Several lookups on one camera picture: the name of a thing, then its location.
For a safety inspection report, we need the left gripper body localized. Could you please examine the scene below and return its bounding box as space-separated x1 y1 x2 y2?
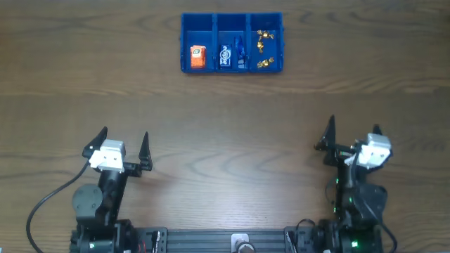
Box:
121 161 143 178

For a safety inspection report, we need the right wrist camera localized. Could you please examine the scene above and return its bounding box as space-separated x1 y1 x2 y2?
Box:
344 132 393 170

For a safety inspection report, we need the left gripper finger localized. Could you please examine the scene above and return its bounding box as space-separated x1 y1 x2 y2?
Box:
82 126 108 159
138 131 153 171

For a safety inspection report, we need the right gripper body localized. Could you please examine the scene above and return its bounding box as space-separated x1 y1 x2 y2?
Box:
323 143 359 168

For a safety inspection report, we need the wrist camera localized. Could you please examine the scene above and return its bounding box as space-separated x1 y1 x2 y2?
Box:
87 138 127 174
344 132 393 170

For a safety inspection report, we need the blue candy pack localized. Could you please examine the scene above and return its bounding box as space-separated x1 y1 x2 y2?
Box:
234 34 247 70
219 44 233 67

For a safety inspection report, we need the mounting rail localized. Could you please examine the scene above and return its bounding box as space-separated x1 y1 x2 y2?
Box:
135 226 318 253

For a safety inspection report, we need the orange candy box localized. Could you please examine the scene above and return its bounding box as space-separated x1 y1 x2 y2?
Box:
190 44 207 70

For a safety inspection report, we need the blue tray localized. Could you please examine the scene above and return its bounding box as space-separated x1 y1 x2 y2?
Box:
179 12 284 74

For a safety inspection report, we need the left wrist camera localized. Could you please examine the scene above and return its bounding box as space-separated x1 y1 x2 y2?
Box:
87 138 127 174

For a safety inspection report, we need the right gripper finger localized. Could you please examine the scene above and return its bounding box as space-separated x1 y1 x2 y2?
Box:
372 124 394 159
314 115 337 153

